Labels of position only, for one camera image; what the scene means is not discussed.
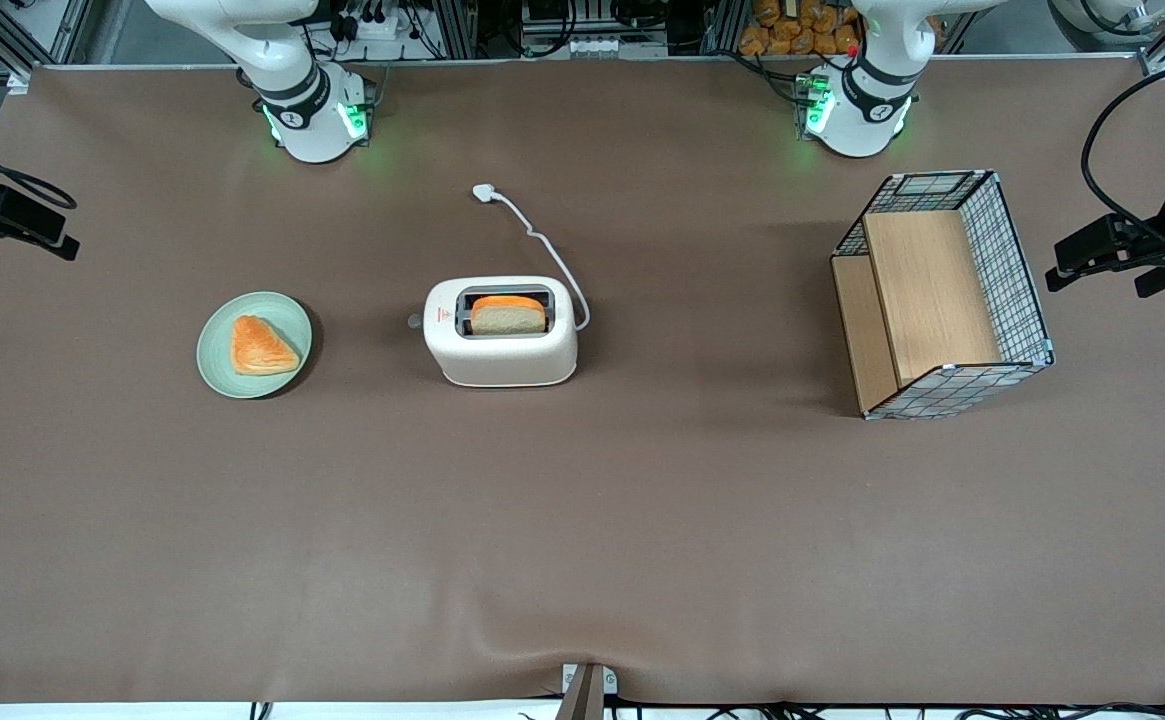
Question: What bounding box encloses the orange triangular pastry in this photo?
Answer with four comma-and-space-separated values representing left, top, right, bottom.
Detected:
231, 315, 301, 377

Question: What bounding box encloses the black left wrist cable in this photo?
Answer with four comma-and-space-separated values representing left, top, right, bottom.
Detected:
1082, 55, 1165, 251

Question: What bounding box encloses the white toaster power cable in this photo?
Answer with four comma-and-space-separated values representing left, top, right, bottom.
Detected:
472, 183, 591, 332

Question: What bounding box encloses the light wooden shelf board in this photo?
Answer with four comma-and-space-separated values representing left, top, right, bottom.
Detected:
832, 210, 1003, 413

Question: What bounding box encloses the pale green round plate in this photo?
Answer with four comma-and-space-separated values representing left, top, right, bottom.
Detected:
196, 291, 313, 400

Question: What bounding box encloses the metal table edge bracket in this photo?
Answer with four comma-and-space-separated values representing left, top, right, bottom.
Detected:
555, 663, 619, 720

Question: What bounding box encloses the pile of orange buns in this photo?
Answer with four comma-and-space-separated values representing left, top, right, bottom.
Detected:
739, 0, 863, 57

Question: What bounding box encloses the white power strip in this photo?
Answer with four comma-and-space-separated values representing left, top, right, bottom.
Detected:
334, 0, 415, 43

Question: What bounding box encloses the black wire mesh basket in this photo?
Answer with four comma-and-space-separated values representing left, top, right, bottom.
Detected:
831, 170, 1055, 421

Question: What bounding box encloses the bread slice with orange crust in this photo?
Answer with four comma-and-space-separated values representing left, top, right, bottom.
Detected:
470, 295, 548, 336

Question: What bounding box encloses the white two-slot toaster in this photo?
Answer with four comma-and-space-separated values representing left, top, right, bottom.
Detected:
424, 276, 579, 388

